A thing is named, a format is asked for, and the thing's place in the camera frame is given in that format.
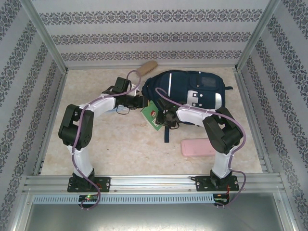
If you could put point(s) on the aluminium frame rail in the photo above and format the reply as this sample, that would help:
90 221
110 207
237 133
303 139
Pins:
154 184
253 120
108 66
51 120

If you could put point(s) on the navy blue backpack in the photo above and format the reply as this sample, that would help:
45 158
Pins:
183 84

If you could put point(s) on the small green circuit board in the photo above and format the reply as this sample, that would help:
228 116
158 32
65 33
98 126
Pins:
221 198
89 197

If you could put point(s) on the pink pencil case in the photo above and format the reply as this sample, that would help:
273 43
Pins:
195 148

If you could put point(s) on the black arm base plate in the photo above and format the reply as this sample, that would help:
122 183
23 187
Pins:
199 184
106 184

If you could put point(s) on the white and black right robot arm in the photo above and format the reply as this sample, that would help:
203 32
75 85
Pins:
223 137

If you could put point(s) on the grey metal sheet panel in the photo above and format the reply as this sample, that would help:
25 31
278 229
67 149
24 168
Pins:
154 219

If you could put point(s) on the green notebook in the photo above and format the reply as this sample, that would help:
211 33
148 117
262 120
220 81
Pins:
150 115

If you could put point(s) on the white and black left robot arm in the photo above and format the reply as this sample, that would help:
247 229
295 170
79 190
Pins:
74 130

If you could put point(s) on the aluminium frame post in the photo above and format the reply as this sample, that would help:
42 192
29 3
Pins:
255 36
49 41

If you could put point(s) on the tan glasses case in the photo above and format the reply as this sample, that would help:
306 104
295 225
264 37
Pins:
146 67

